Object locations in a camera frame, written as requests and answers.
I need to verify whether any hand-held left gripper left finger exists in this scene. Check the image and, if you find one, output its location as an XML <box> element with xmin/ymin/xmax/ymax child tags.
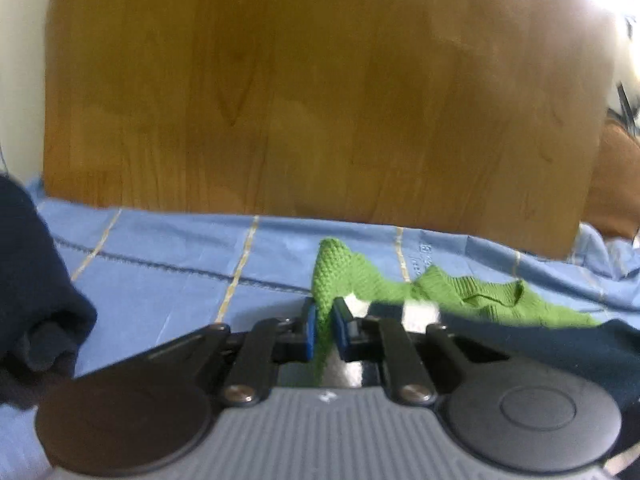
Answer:
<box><xmin>146</xmin><ymin>297</ymin><xmax>319</xmax><ymax>408</ymax></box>

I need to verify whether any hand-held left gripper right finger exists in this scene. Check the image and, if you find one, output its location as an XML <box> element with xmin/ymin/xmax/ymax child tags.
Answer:
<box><xmin>332</xmin><ymin>297</ymin><xmax>507</xmax><ymax>408</ymax></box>

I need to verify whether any green knitted sweater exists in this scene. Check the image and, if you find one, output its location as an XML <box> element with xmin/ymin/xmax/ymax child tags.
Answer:
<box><xmin>310</xmin><ymin>237</ymin><xmax>603</xmax><ymax>386</ymax></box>

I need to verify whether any blue striped bed sheet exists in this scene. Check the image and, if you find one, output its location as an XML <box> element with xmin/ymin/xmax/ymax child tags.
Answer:
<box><xmin>0</xmin><ymin>175</ymin><xmax>640</xmax><ymax>480</ymax></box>

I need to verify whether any dark navy cloth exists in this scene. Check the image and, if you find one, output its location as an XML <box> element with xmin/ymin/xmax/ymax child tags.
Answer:
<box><xmin>0</xmin><ymin>172</ymin><xmax>98</xmax><ymax>411</ymax></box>
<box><xmin>367</xmin><ymin>301</ymin><xmax>640</xmax><ymax>453</ymax></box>

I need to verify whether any wooden headboard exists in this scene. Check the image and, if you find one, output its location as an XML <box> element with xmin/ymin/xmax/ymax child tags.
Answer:
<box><xmin>42</xmin><ymin>0</ymin><xmax>618</xmax><ymax>261</ymax></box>

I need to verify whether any brown cushion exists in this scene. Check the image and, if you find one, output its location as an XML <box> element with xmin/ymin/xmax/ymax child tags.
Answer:
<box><xmin>582</xmin><ymin>121</ymin><xmax>640</xmax><ymax>242</ymax></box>

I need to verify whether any black cable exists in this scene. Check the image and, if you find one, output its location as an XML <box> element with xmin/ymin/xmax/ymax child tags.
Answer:
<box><xmin>606</xmin><ymin>81</ymin><xmax>640</xmax><ymax>138</ymax></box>

